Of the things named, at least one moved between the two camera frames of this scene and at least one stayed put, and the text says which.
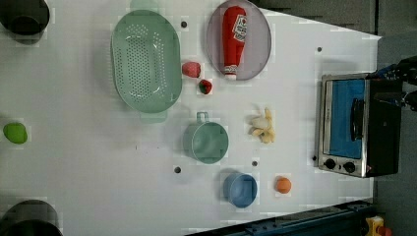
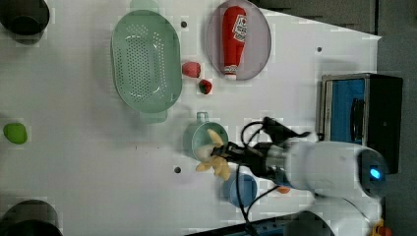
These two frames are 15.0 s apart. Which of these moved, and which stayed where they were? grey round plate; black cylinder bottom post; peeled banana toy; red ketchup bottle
Moved: peeled banana toy
Stayed: red ketchup bottle; black cylinder bottom post; grey round plate
